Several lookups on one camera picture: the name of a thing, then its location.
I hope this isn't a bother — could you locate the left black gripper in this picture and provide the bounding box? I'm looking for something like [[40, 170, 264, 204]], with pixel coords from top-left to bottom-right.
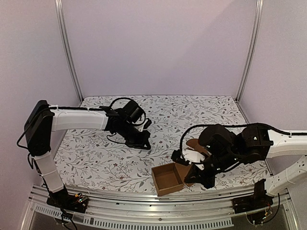
[[119, 121, 151, 150]]

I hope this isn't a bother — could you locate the brown cardboard box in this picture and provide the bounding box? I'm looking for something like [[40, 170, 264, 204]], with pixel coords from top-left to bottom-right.
[[151, 138, 212, 197]]

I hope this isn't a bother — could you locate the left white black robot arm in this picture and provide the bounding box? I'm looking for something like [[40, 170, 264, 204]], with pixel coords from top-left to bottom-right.
[[21, 99, 151, 208]]

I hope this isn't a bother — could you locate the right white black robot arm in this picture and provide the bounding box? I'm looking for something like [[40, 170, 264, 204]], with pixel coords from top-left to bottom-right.
[[179, 123, 307, 209]]

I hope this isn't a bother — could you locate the floral patterned table mat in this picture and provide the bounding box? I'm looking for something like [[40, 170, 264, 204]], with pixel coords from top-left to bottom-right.
[[55, 95, 245, 193]]

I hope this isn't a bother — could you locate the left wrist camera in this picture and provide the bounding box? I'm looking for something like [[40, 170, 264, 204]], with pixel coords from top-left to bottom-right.
[[136, 118, 152, 132]]

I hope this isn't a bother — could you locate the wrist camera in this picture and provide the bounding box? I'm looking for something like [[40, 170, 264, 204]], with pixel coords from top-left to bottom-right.
[[136, 118, 152, 132], [171, 149, 205, 170]]

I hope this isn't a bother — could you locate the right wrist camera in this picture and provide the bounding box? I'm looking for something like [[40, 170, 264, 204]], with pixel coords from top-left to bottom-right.
[[171, 149, 205, 170]]

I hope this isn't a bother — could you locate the aluminium front rail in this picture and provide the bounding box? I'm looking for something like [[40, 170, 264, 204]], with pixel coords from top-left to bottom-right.
[[20, 185, 298, 230]]

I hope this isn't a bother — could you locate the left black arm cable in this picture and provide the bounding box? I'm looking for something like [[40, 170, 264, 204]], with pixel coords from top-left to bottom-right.
[[109, 97, 135, 111]]

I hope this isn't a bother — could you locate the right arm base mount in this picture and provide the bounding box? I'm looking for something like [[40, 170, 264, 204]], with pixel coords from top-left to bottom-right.
[[232, 194, 273, 225]]

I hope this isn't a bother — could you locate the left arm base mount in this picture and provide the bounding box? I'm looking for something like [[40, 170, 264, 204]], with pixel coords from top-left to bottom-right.
[[47, 193, 89, 213]]

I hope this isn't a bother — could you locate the right aluminium frame post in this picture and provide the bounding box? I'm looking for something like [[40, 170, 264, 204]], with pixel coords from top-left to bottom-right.
[[235, 0, 264, 103]]

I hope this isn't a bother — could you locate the aluminium frame post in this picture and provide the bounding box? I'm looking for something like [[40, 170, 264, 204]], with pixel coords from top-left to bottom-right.
[[235, 0, 264, 103], [54, 0, 84, 102]]

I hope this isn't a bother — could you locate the left aluminium frame post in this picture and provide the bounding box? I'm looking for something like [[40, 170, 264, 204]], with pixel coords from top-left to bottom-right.
[[54, 0, 84, 102]]

